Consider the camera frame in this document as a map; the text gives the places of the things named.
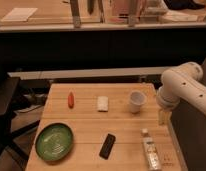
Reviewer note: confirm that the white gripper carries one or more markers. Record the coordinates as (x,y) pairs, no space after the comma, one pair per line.
(167,101)

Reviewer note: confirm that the white sponge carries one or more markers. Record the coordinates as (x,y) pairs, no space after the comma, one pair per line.
(102,103)

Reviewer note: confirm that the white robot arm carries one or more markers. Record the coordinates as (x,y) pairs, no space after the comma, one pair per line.
(181,82)

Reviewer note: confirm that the white paper cup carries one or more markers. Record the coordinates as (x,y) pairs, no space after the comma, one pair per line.
(136,101)

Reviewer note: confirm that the clear plastic water bottle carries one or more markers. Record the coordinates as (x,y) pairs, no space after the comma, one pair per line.
(150,151)

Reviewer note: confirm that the black remote control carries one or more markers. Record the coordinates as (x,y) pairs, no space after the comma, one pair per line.
(107,146)

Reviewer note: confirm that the orange carrot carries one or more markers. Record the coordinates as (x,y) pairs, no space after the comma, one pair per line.
(70,100)

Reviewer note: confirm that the green plate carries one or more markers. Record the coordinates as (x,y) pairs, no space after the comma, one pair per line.
(54,142)

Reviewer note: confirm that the black chair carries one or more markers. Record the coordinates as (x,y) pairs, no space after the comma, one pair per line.
(8,89)

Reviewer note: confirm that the white paper sheet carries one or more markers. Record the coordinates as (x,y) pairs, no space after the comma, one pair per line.
(19,15)

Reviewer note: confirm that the long grey bench rail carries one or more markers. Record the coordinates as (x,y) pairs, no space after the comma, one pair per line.
(54,74)

